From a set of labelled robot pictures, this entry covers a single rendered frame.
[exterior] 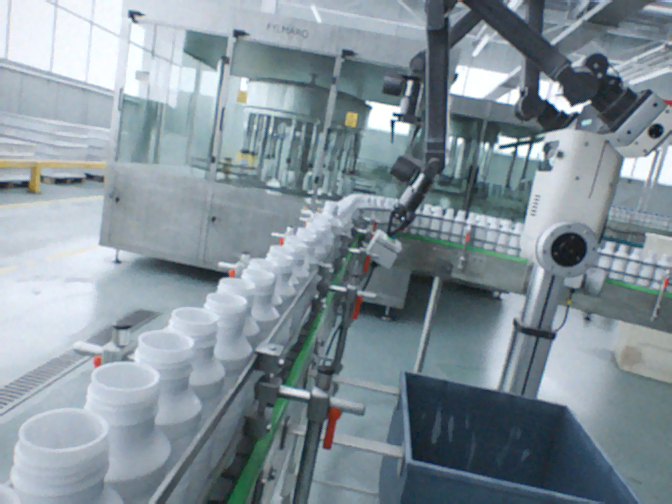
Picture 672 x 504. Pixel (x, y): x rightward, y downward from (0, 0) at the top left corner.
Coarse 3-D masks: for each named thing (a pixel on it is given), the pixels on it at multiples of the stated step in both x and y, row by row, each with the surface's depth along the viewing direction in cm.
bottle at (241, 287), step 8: (224, 280) 53; (232, 280) 54; (240, 280) 54; (224, 288) 51; (232, 288) 51; (240, 288) 51; (248, 288) 52; (248, 296) 52; (248, 304) 52; (248, 312) 52; (248, 320) 53; (248, 328) 52; (256, 328) 53; (248, 336) 52; (256, 336) 53; (256, 344) 54; (248, 384) 54; (248, 392) 54; (240, 424) 54
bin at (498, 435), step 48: (432, 384) 96; (288, 432) 72; (336, 432) 73; (432, 432) 98; (480, 432) 97; (528, 432) 96; (576, 432) 88; (288, 480) 96; (384, 480) 89; (432, 480) 66; (480, 480) 65; (528, 480) 97; (576, 480) 85; (624, 480) 72
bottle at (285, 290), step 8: (272, 256) 71; (280, 256) 72; (288, 256) 71; (280, 264) 69; (288, 264) 69; (280, 272) 69; (288, 272) 69; (280, 280) 69; (288, 280) 70; (280, 288) 69; (288, 288) 69; (280, 296) 68; (288, 296) 69; (288, 304) 69; (280, 312) 69; (288, 320) 70; (288, 328) 71; (280, 336) 70; (288, 336) 72; (280, 344) 70; (280, 368) 72
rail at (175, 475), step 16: (304, 288) 76; (304, 320) 86; (272, 336) 55; (240, 384) 43; (224, 400) 39; (256, 400) 54; (208, 432) 36; (240, 432) 48; (192, 448) 33; (176, 464) 31; (224, 464) 44; (176, 480) 30; (208, 480) 40; (160, 496) 28; (208, 496) 40
